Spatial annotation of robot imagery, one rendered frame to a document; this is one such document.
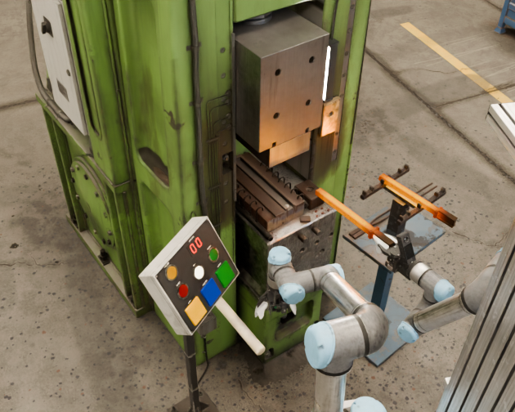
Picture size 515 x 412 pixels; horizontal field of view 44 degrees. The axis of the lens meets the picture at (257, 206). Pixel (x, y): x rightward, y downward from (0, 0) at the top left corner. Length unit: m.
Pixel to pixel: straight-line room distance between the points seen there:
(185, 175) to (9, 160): 2.54
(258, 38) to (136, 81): 0.57
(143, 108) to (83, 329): 1.44
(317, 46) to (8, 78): 3.80
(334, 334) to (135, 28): 1.37
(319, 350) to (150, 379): 1.78
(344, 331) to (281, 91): 0.95
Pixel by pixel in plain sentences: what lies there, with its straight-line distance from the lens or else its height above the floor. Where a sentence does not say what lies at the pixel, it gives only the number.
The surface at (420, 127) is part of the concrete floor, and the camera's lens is 5.03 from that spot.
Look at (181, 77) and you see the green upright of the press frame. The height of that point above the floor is 1.70.
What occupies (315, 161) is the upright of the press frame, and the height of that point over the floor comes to 1.04.
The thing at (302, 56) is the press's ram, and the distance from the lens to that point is 2.29.
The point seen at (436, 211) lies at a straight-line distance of 2.83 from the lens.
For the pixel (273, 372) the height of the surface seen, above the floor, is 0.00.
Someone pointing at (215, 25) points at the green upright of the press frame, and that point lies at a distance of 2.19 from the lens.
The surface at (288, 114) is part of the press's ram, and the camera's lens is 2.38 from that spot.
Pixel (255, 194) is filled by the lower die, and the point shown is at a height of 0.99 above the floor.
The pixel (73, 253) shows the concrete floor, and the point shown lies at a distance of 4.01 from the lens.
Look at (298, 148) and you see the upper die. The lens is 2.52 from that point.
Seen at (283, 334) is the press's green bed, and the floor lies 0.15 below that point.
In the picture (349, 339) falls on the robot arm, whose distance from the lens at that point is 1.73.
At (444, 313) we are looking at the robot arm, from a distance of 2.16.
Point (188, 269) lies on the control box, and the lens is 2.30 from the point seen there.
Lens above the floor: 2.84
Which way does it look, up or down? 43 degrees down
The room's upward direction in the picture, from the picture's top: 1 degrees clockwise
